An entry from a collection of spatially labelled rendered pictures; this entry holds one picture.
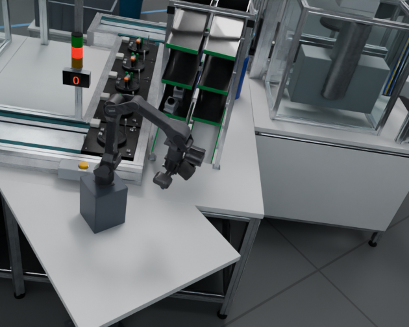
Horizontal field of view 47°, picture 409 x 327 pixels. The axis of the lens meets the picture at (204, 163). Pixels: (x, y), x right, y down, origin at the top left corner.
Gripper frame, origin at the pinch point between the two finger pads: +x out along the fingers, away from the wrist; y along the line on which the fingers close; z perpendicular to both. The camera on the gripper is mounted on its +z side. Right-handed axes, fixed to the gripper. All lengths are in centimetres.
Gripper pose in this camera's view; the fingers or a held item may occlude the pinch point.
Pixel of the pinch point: (169, 176)
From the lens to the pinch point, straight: 177.9
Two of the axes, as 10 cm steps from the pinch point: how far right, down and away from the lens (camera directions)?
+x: -2.3, 6.5, 7.2
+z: 8.9, 4.4, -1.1
